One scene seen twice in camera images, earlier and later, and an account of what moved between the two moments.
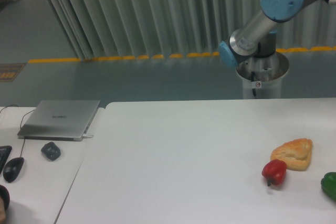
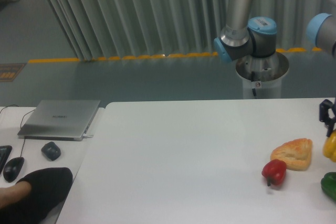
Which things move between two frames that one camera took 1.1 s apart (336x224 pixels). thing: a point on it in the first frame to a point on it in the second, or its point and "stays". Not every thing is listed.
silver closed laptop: x=59 y=120 stays
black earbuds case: x=51 y=150 stays
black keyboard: x=4 y=151 stays
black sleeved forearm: x=5 y=196 to x=50 y=187
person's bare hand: x=2 y=213 to x=14 y=192
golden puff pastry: x=295 y=153 stays
